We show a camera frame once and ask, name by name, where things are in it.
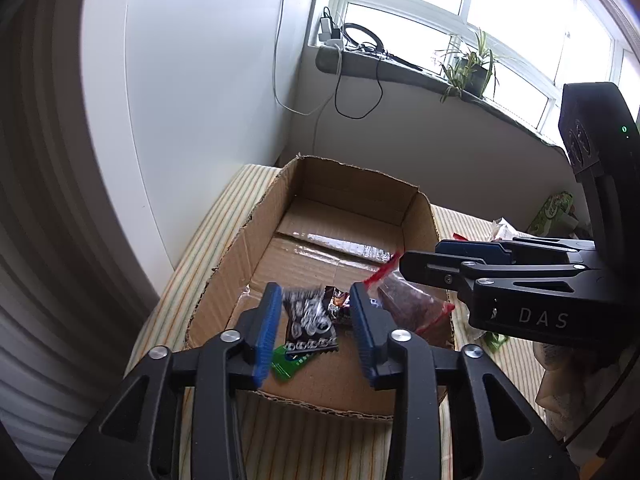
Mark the white cabinet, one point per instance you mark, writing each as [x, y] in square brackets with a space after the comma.
[200, 85]

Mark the small green packet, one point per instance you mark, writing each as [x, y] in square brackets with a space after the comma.
[495, 341]

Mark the dark snack packet red print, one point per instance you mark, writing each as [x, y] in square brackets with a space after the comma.
[340, 305]

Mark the clear packet of dark snack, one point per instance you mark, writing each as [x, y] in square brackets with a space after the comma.
[410, 305]

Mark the white framed window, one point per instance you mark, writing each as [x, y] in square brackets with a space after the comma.
[500, 5]

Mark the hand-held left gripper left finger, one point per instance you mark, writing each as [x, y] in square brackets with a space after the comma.
[264, 332]

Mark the potted green plant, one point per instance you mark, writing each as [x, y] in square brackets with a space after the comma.
[472, 70]

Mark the grey windowsill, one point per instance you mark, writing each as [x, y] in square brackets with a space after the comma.
[400, 77]

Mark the white crumpled packet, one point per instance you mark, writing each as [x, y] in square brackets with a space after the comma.
[507, 232]

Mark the black and white snack packet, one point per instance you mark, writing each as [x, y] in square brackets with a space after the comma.
[305, 315]

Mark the green printed snack bag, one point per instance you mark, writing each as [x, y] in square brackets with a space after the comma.
[550, 212]

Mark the striped cloth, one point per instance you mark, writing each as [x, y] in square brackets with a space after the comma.
[310, 442]

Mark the white power strip with chargers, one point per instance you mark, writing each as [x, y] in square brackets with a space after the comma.
[330, 27]

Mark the pale plastic packet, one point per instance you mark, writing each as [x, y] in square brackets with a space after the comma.
[575, 390]

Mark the green snack packet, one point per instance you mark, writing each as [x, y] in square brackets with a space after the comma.
[287, 367]

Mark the brown cardboard box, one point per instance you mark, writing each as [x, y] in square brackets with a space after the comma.
[310, 240]

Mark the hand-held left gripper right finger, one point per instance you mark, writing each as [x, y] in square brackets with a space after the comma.
[364, 340]

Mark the grey ribbed shutter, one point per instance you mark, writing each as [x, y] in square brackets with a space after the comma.
[50, 260]

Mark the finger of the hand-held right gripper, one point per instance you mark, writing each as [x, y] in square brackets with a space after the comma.
[430, 267]
[465, 248]

